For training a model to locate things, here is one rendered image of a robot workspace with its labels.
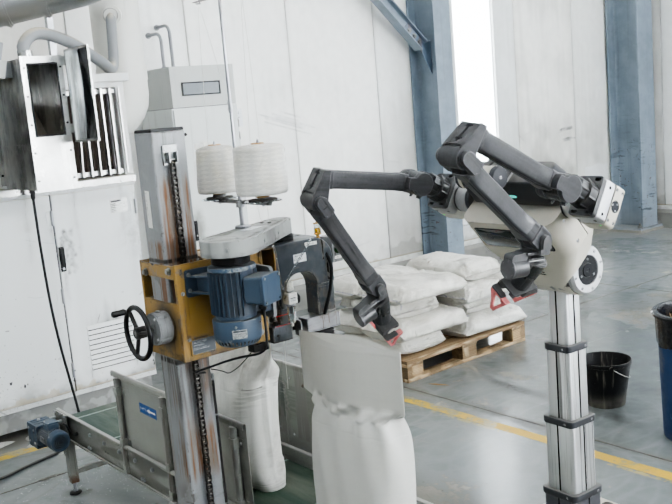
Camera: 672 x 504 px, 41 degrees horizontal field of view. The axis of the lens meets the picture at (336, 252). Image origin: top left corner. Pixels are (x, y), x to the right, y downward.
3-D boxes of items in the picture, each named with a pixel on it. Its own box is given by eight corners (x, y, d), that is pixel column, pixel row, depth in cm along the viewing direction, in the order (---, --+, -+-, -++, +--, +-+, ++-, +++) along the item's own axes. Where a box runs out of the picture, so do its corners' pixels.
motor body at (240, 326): (273, 341, 279) (265, 262, 275) (231, 352, 270) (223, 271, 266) (246, 334, 291) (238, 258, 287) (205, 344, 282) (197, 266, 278)
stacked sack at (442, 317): (472, 325, 610) (471, 303, 607) (403, 347, 568) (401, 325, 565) (427, 316, 642) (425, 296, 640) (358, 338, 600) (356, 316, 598)
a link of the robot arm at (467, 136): (477, 114, 220) (450, 111, 228) (456, 165, 219) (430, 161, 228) (586, 180, 245) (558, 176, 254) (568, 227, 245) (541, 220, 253)
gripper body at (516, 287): (497, 283, 253) (509, 266, 248) (520, 274, 259) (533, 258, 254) (511, 300, 250) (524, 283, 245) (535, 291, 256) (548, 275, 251)
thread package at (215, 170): (249, 191, 302) (244, 141, 299) (212, 197, 293) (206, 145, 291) (225, 190, 314) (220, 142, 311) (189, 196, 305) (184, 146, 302)
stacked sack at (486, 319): (531, 323, 649) (530, 302, 646) (467, 344, 608) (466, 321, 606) (486, 315, 682) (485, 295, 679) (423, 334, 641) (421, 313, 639)
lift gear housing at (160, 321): (176, 344, 286) (172, 311, 284) (160, 348, 282) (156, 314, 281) (160, 339, 294) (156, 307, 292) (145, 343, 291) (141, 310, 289)
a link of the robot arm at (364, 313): (384, 282, 292) (369, 275, 299) (357, 301, 287) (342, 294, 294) (396, 311, 297) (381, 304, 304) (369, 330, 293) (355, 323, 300)
